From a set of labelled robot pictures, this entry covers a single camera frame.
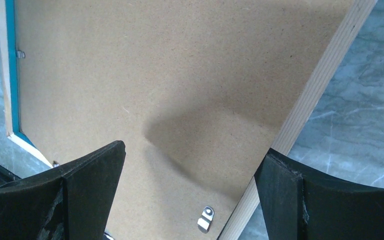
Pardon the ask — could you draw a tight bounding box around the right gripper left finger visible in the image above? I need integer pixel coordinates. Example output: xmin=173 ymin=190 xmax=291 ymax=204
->
xmin=0 ymin=140 xmax=126 ymax=240

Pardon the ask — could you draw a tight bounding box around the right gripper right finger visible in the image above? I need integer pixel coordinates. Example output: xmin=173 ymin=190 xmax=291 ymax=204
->
xmin=254 ymin=149 xmax=384 ymax=240

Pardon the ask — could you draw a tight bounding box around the brown frame backing board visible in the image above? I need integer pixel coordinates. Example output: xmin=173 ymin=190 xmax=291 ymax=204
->
xmin=14 ymin=0 xmax=357 ymax=240

